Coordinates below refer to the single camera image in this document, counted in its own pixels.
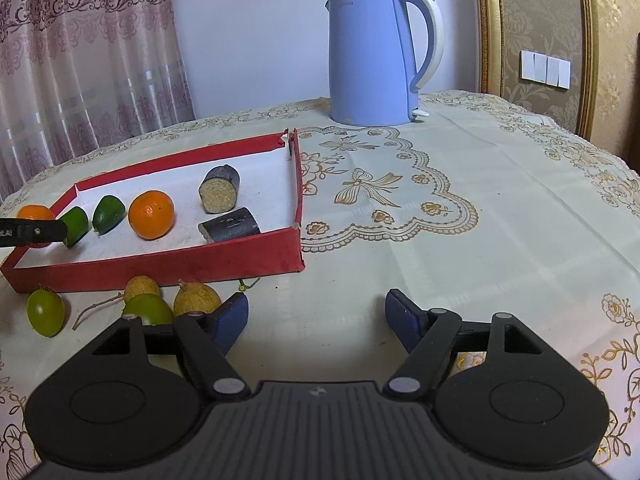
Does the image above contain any tapered green cucumber end piece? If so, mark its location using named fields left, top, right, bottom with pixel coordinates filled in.
left=92, top=195, right=126, bottom=237

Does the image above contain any gold framed padded wall panel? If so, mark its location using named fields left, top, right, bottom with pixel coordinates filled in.
left=472, top=0, right=640, bottom=161

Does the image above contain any pink patterned curtain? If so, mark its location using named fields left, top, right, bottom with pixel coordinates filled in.
left=0, top=0, right=197, bottom=203

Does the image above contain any thin brown twig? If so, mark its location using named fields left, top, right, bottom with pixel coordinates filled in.
left=72, top=292, right=125, bottom=331

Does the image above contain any green jujube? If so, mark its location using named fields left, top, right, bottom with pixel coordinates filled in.
left=26, top=286, right=66, bottom=338
left=121, top=294, right=175, bottom=326

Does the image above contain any brown longan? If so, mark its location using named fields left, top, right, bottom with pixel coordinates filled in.
left=124, top=275, right=162, bottom=304
left=173, top=282, right=222, bottom=317

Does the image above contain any small orange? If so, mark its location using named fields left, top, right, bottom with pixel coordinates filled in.
left=16, top=204, right=57, bottom=249

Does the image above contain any large orange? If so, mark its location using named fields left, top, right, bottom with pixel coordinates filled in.
left=128, top=190, right=175, bottom=241

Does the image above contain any cut green cucumber piece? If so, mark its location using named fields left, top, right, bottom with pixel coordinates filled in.
left=61, top=206, right=90, bottom=249

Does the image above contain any white wall switch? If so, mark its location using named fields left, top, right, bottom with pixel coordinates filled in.
left=520, top=50, right=572, bottom=90

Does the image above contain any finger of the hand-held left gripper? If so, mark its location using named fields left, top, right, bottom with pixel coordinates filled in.
left=0, top=216, right=68, bottom=250

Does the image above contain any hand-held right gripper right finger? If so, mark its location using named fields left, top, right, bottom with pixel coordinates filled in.
left=384, top=287, right=546, bottom=401

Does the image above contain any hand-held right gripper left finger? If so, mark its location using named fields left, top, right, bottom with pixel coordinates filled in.
left=92, top=291, right=251, bottom=401

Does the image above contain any blue electric kettle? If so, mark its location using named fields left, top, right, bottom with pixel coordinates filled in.
left=325, top=0, right=446, bottom=127

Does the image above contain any red cardboard box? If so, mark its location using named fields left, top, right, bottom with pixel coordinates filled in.
left=0, top=128, right=306, bottom=293

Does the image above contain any dark sugarcane piece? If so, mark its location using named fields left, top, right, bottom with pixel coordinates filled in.
left=198, top=207, right=262, bottom=245
left=198, top=164, right=242, bottom=216

